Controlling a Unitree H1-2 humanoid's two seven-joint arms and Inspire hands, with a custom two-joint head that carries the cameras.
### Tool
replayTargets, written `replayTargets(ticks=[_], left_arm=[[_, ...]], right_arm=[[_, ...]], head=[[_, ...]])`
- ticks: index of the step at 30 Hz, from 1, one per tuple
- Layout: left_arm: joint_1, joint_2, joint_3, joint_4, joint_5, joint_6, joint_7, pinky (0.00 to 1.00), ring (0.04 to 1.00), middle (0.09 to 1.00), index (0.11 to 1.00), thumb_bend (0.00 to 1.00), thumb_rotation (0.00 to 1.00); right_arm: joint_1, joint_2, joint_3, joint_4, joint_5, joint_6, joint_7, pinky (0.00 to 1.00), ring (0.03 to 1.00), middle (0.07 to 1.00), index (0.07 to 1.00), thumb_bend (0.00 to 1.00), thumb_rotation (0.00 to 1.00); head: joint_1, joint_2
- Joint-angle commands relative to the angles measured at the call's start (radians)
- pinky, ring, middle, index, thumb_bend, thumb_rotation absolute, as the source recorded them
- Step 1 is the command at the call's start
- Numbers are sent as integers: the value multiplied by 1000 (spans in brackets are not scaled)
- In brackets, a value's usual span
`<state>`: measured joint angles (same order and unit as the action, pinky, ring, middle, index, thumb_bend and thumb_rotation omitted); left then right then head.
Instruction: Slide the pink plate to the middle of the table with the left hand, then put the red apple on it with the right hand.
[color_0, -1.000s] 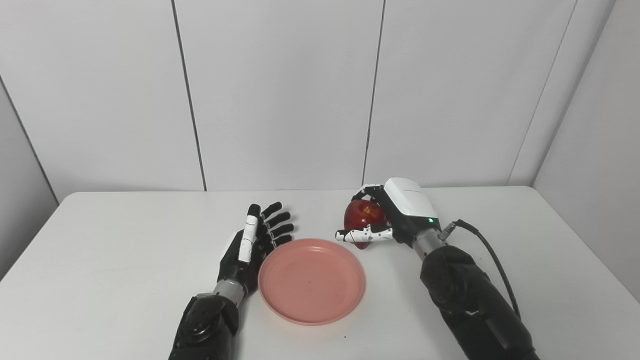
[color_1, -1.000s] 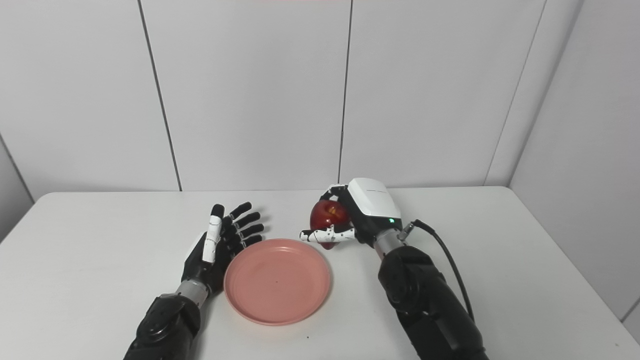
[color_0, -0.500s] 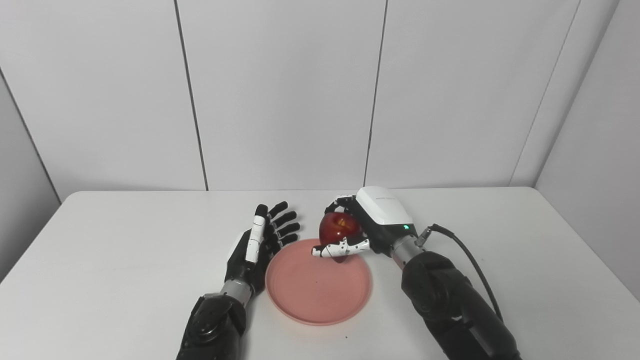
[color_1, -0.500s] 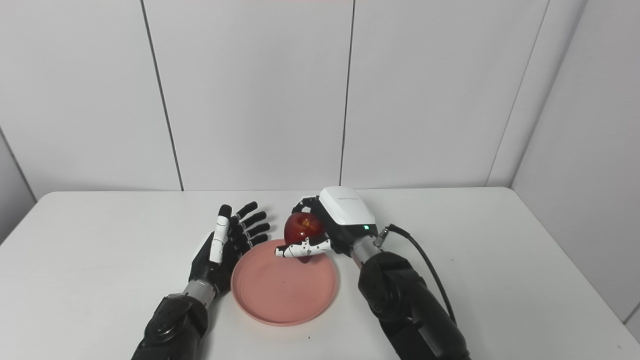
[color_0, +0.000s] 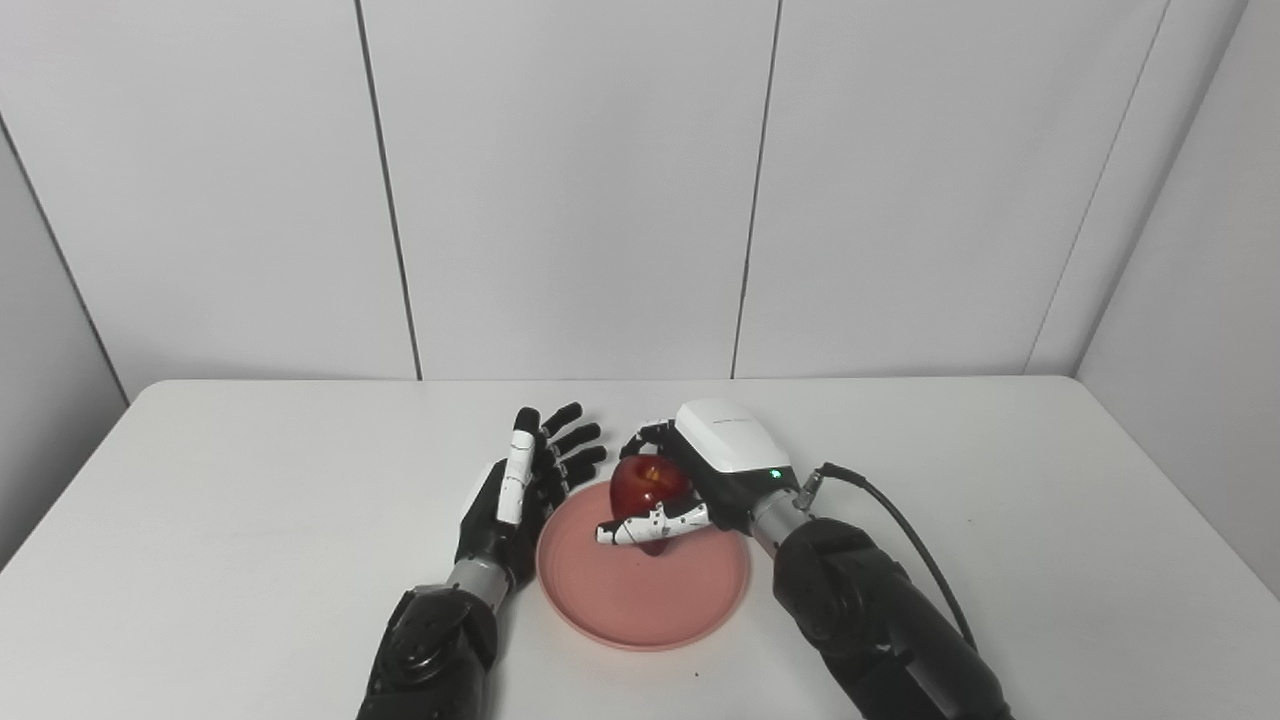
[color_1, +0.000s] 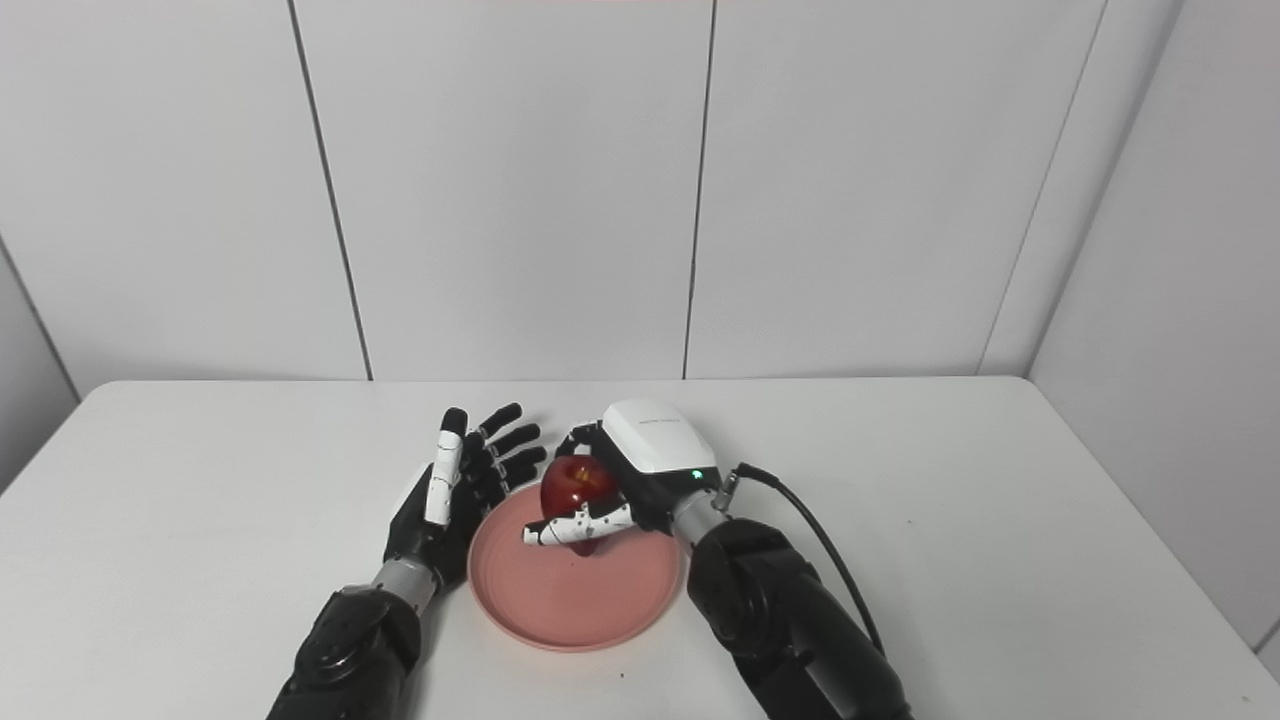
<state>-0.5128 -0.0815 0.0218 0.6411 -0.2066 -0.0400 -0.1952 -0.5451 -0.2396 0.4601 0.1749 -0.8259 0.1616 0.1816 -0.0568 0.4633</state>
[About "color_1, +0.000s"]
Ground pink round plate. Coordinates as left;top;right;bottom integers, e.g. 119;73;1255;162
468;485;689;653

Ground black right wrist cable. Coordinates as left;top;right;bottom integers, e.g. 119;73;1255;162
722;463;887;656

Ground red apple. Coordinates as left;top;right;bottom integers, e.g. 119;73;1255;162
540;455;621;558

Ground black and white left hand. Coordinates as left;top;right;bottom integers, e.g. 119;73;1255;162
383;403;549;591

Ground black and white right hand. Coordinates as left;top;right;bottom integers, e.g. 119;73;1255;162
522;399;723;549

